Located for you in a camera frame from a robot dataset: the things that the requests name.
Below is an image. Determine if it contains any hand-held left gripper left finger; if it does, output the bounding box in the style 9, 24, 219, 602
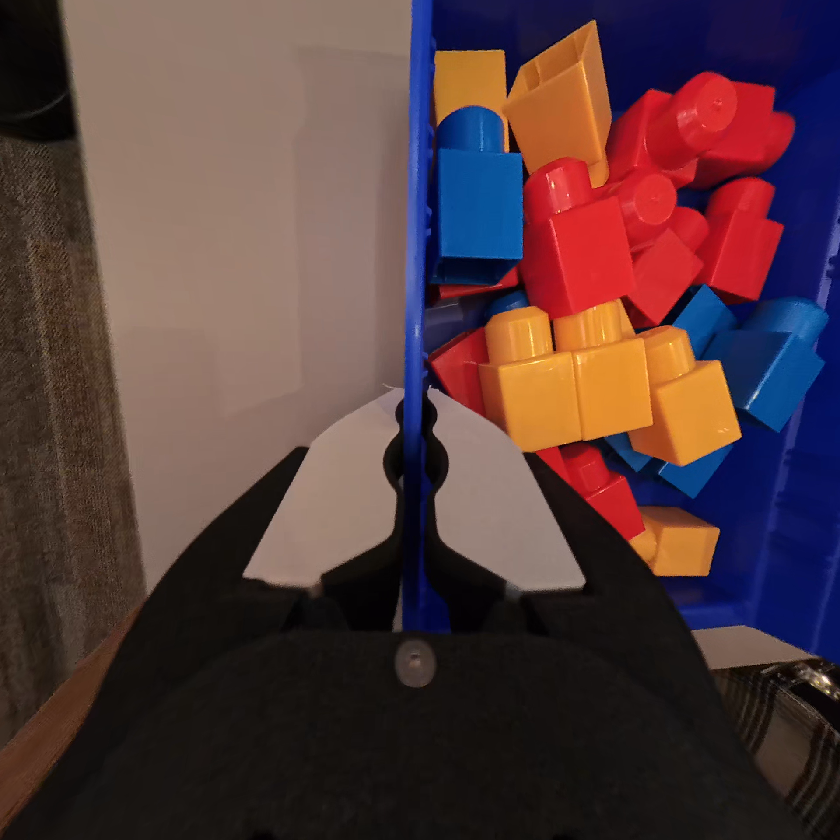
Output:
241, 386, 404, 599

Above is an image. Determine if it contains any pile of mixed mega blocks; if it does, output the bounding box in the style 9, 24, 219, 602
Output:
425, 20, 830, 578

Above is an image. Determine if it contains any blue plastic bin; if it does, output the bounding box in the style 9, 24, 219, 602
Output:
400, 0, 840, 665

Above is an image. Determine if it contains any wooden post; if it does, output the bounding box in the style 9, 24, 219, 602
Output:
0, 610, 142, 811

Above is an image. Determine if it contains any person's torso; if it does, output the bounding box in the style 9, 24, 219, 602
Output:
712, 659, 840, 840

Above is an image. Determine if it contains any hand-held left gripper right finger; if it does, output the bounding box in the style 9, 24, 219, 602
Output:
425, 386, 586, 603

